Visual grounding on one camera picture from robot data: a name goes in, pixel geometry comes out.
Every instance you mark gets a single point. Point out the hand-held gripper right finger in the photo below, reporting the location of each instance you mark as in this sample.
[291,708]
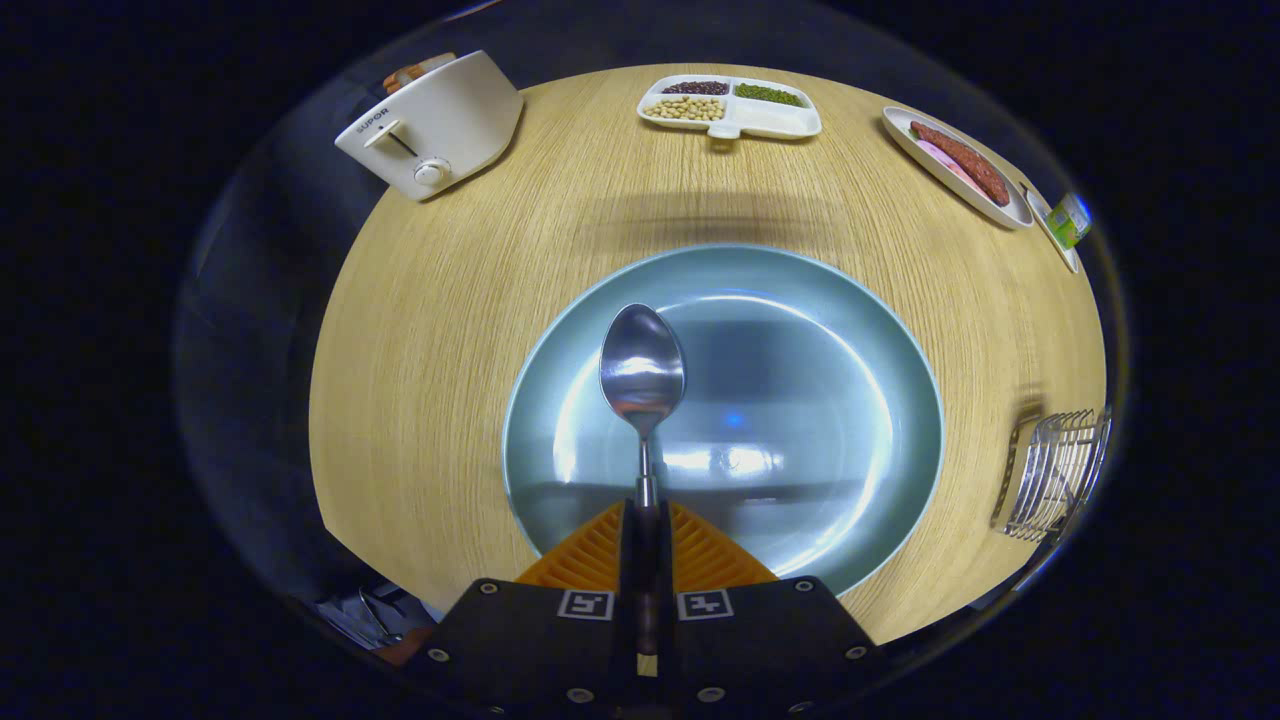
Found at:
[760,640]

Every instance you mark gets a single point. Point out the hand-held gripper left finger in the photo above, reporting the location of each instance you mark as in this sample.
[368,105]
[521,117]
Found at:
[540,640]

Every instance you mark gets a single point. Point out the grey crumpled cloth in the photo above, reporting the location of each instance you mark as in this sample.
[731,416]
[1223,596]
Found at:
[365,615]

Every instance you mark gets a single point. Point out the light blue plate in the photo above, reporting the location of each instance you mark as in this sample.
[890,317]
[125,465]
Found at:
[800,400]

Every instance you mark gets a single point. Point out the metal drainer basket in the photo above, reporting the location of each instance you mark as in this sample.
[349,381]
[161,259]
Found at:
[1055,480]

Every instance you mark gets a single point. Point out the small white saucer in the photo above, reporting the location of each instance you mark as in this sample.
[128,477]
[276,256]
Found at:
[1055,245]

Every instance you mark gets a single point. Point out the pale pink ham slice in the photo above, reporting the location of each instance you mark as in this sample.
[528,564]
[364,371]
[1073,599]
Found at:
[945,165]

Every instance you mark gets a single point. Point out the brown steak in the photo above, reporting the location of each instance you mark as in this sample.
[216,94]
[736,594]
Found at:
[965,162]

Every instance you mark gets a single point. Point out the white divided dish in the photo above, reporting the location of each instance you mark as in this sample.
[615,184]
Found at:
[775,120]

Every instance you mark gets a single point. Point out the silver bottle with green label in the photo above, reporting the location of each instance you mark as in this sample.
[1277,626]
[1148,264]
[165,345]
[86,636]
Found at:
[1070,220]

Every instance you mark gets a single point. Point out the white round plate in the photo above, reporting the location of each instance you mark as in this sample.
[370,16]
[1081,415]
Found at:
[905,135]

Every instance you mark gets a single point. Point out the white toaster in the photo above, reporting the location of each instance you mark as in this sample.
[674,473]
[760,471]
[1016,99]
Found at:
[450,120]

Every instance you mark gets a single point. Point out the yellow soybeans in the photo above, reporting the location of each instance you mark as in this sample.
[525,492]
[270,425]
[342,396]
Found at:
[685,108]

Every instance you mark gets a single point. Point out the green beans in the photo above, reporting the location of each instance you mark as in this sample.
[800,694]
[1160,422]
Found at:
[770,95]

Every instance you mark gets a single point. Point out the dark beans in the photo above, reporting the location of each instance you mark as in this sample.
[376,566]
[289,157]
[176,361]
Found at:
[695,88]

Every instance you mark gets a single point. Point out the brown toast slices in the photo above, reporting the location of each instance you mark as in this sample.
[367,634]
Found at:
[415,72]

